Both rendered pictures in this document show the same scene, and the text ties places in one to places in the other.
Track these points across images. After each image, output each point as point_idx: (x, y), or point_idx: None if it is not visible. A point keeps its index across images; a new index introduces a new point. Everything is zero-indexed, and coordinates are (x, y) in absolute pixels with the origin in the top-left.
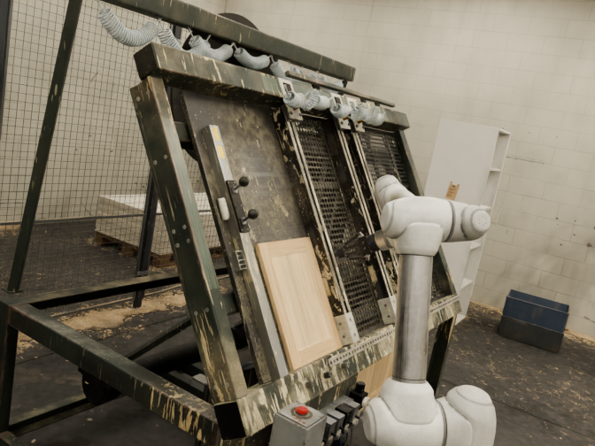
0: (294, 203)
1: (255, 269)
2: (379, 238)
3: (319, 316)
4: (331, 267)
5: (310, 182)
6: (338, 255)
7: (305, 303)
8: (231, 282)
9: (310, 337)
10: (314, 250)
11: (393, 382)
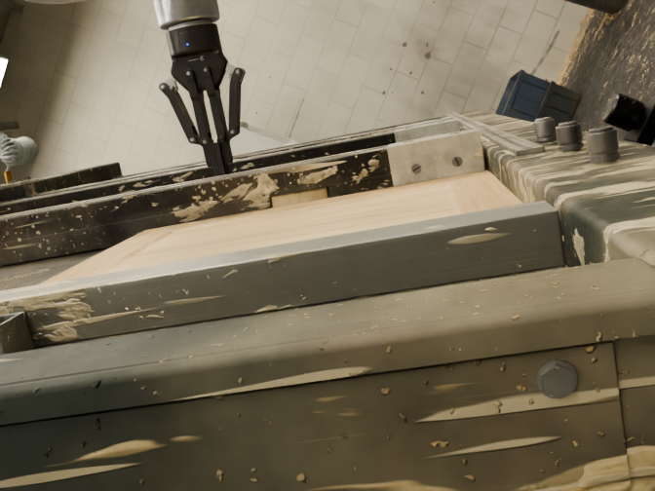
0: (42, 262)
1: (52, 285)
2: (173, 6)
3: (372, 202)
4: (243, 173)
5: (5, 215)
6: (219, 161)
7: (310, 221)
8: None
9: (427, 206)
10: (188, 221)
11: None
